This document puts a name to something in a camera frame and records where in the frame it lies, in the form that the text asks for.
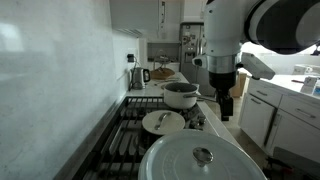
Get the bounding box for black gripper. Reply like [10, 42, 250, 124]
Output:
[209, 72, 237, 121]

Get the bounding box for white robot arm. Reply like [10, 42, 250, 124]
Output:
[192, 0, 320, 121]

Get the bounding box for black gas stove cooktop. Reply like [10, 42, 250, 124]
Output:
[72, 96, 214, 180]

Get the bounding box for brown cardboard box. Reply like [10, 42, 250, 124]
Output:
[230, 72, 247, 98]

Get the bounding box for white island cabinet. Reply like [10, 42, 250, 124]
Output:
[239, 75, 320, 163]

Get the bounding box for stainless steel refrigerator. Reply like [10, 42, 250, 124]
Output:
[179, 22, 215, 96]

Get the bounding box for steel electric kettle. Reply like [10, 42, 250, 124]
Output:
[129, 67, 151, 90]

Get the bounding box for white upper cabinets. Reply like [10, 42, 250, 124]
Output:
[181, 0, 206, 22]

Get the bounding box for range hood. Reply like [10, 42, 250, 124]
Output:
[117, 29, 143, 38]

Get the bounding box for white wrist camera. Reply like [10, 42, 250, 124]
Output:
[241, 52, 275, 80]

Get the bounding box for white saucepan with handle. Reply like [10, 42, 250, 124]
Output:
[164, 82, 216, 109]

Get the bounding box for black wall plug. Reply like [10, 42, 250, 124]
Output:
[127, 54, 135, 63]

